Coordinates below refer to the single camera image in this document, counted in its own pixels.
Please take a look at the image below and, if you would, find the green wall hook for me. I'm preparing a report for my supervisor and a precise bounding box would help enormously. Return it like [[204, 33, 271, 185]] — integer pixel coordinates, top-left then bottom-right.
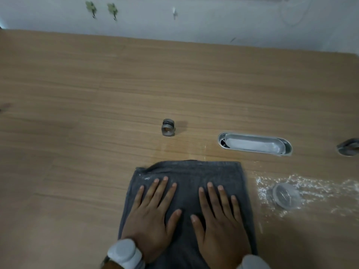
[[85, 0, 98, 19], [107, 2, 119, 21]]

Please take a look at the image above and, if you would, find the spilled white powder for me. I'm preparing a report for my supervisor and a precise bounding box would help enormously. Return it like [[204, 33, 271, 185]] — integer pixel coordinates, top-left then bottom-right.
[[252, 173, 359, 219]]

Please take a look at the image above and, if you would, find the person's left hand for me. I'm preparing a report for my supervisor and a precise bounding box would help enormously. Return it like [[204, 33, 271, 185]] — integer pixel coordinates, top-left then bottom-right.
[[120, 176, 183, 264]]

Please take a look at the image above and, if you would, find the silver oval cable grommet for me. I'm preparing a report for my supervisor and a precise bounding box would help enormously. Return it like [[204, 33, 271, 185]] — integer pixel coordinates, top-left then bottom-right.
[[217, 131, 293, 157]]

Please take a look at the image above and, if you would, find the person's right hand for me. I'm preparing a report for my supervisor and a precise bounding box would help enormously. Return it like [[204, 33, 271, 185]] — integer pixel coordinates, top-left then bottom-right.
[[190, 182, 252, 269]]

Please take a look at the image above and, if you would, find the grey cloth towel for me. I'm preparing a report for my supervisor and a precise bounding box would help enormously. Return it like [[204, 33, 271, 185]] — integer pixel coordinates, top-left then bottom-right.
[[117, 160, 258, 269]]

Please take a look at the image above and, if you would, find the clear plastic shaker jar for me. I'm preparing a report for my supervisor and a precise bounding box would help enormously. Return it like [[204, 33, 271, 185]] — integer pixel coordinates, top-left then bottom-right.
[[272, 182, 303, 210]]

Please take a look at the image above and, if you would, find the white wrist tracker grey band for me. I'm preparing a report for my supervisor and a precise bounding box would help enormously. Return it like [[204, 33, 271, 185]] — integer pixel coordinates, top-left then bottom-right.
[[101, 238, 146, 269], [237, 254, 271, 269]]

